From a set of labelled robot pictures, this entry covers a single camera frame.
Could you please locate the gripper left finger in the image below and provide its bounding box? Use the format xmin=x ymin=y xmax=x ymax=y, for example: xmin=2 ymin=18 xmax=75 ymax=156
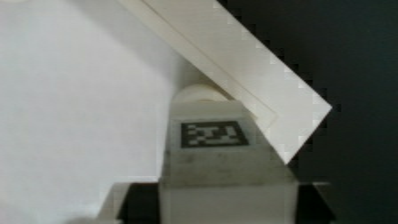
xmin=94 ymin=182 xmax=160 ymax=224

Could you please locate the white square tabletop part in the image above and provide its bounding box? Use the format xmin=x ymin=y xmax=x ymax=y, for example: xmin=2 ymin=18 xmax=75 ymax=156
xmin=0 ymin=0 xmax=330 ymax=224

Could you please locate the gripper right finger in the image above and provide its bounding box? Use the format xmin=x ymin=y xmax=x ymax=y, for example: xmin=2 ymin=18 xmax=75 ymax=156
xmin=295 ymin=182 xmax=338 ymax=224

